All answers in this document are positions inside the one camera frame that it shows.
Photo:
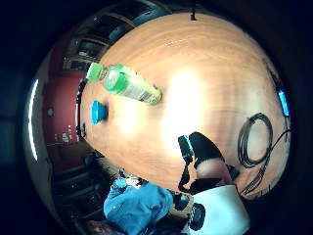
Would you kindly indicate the person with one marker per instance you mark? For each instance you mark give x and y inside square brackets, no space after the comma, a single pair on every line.
[137,205]

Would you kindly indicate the blue lit device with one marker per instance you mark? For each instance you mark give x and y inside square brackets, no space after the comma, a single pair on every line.
[283,103]

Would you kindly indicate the green-capped clear drink bottle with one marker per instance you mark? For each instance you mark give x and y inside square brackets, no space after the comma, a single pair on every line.
[130,85]

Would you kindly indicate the small blue cup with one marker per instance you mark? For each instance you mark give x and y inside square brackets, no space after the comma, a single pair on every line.
[97,112]

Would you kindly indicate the black office chair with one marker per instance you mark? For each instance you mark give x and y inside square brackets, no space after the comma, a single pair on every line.
[76,189]

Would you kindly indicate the small black clip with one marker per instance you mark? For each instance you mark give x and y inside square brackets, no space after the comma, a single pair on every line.
[193,14]

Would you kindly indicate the dark wooden shelf cabinet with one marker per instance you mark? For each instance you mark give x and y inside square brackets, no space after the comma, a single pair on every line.
[94,45]

